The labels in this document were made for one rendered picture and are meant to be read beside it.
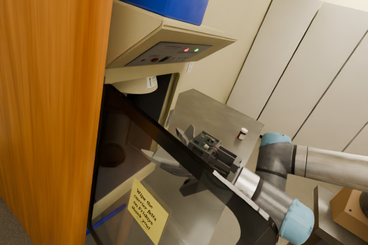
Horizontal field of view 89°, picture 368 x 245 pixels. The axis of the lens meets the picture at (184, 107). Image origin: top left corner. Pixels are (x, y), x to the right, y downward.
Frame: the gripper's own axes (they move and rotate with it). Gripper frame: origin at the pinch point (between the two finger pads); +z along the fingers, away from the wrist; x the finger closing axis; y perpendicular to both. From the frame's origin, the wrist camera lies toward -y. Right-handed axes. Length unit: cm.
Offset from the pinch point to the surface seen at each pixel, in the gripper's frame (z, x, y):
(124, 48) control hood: 0.6, 16.6, 23.8
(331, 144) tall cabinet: -122, -294, -73
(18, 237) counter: 15.6, 26.0, -27.9
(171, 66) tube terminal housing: 6.7, -6.2, 17.3
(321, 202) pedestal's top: -60, -60, -28
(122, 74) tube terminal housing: 6.8, 10.0, 16.7
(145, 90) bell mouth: 8.3, 0.1, 10.6
